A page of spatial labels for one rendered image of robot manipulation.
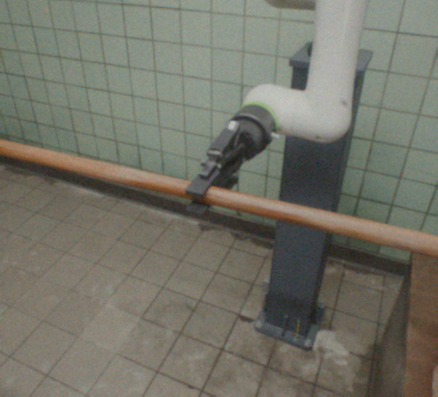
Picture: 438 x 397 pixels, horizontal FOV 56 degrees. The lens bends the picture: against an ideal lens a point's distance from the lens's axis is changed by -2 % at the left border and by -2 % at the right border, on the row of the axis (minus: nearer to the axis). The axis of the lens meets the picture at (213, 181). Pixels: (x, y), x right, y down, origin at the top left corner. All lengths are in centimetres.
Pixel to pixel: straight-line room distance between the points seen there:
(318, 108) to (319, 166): 50
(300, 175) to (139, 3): 115
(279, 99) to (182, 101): 126
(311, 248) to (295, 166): 34
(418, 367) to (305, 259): 55
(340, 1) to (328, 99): 18
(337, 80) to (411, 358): 77
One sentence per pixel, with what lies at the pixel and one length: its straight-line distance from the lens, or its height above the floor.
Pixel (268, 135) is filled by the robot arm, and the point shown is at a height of 119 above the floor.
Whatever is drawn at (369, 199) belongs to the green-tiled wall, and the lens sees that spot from 208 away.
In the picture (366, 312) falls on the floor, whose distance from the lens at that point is 212.
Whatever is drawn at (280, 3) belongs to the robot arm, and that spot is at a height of 134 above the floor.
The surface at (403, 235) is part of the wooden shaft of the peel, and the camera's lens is 62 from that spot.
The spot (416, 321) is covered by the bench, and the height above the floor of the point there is 58.
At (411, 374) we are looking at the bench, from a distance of 125.
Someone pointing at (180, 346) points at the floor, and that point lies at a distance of 190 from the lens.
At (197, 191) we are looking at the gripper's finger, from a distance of 64.
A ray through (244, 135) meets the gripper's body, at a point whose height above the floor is 120.
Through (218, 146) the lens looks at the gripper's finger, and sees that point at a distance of 69.
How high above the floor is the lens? 157
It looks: 34 degrees down
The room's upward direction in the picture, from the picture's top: straight up
